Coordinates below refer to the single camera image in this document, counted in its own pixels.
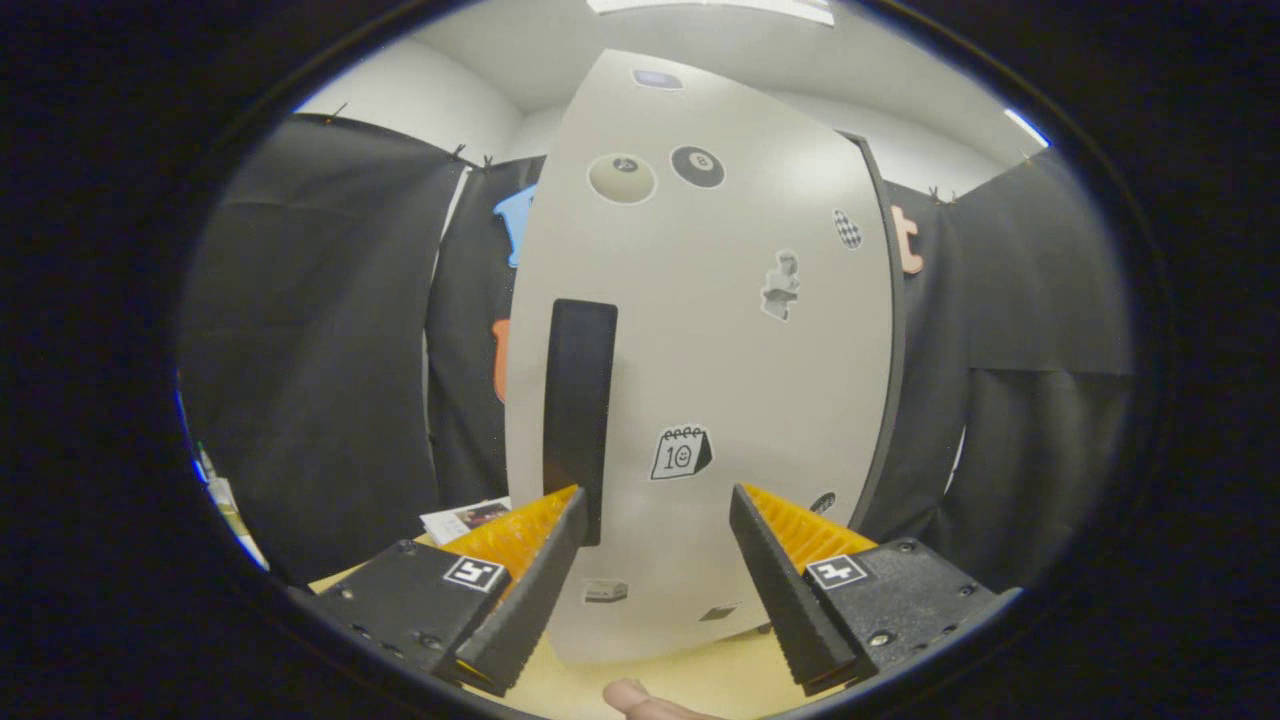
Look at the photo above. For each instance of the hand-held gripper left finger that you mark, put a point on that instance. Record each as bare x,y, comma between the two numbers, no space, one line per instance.
530,600

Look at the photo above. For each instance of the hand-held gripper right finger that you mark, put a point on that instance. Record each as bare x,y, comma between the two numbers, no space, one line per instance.
790,600

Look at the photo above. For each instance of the beige shoe cabinet door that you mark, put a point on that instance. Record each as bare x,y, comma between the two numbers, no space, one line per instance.
700,350

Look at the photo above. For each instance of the grey shoe cabinet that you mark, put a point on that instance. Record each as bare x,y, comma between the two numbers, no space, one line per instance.
900,350

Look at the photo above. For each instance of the white book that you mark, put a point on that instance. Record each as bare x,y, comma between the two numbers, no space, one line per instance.
465,520

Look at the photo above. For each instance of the white papers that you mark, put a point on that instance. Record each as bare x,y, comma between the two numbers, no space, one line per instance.
235,520

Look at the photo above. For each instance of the black backdrop cloth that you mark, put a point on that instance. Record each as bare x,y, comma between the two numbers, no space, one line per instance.
300,350

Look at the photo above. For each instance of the long ceiling light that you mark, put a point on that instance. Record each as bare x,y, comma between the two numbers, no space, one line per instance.
720,6

